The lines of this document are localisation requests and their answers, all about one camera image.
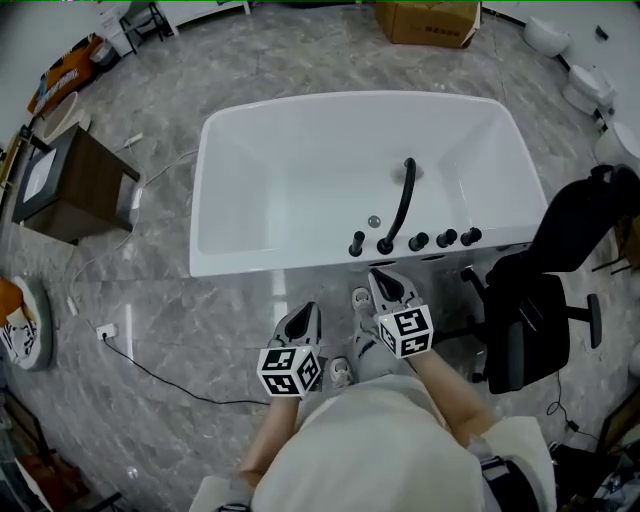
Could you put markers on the white bathtub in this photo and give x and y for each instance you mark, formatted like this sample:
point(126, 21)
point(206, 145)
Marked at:
point(300, 175)

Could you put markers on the dark wooden vanity cabinet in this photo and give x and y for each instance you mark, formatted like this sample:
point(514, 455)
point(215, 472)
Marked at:
point(85, 190)

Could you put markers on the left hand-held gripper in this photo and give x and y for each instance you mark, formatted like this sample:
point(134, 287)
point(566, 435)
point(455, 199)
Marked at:
point(287, 367)

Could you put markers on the white bin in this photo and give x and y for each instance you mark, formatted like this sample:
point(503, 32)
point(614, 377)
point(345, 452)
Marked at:
point(112, 32)

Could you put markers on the black faucet knob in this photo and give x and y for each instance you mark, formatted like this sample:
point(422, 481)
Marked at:
point(470, 236)
point(446, 238)
point(418, 242)

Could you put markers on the person's white shirt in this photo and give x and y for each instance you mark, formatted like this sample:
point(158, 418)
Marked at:
point(375, 450)

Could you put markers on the white round basin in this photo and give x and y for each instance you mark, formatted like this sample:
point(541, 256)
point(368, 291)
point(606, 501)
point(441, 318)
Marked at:
point(62, 117)

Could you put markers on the person's left forearm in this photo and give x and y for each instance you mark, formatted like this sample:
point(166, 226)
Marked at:
point(272, 435)

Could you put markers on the person's white shoe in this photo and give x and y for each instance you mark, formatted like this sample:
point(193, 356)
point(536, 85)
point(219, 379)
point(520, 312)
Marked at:
point(361, 302)
point(341, 372)

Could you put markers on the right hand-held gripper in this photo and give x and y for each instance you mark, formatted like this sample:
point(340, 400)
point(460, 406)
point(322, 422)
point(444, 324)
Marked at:
point(407, 330)

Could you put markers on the white toilet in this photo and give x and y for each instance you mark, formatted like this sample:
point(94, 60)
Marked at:
point(587, 90)
point(620, 145)
point(547, 35)

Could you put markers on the person's grey trousers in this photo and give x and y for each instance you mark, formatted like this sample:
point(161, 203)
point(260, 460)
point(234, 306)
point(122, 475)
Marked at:
point(372, 360)

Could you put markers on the black frame white table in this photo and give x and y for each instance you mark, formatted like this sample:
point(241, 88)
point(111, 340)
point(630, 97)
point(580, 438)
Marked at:
point(150, 20)

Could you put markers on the bathtub drain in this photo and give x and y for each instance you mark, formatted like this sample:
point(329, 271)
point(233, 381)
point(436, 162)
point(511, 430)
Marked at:
point(419, 172)

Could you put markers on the white power strip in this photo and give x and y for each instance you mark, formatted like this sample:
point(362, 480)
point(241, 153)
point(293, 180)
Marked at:
point(106, 331)

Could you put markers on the round chrome overflow cap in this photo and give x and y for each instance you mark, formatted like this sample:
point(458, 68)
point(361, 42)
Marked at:
point(374, 221)

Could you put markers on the round grey basin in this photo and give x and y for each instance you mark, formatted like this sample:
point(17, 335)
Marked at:
point(42, 325)

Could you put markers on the person's right forearm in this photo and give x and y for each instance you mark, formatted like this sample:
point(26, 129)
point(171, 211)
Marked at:
point(450, 395)

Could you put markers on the brown cardboard box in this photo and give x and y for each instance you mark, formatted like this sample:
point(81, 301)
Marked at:
point(425, 22)

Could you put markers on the person's left white shoe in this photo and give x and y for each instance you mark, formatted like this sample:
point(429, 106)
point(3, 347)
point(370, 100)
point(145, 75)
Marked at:
point(341, 372)

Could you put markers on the orange printed box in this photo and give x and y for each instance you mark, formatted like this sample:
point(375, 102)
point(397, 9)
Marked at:
point(62, 75)

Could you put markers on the person's right white shoe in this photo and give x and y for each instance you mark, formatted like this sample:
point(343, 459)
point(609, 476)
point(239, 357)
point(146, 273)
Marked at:
point(361, 302)

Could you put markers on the black office chair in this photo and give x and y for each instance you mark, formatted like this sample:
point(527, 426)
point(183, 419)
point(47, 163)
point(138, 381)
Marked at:
point(540, 320)

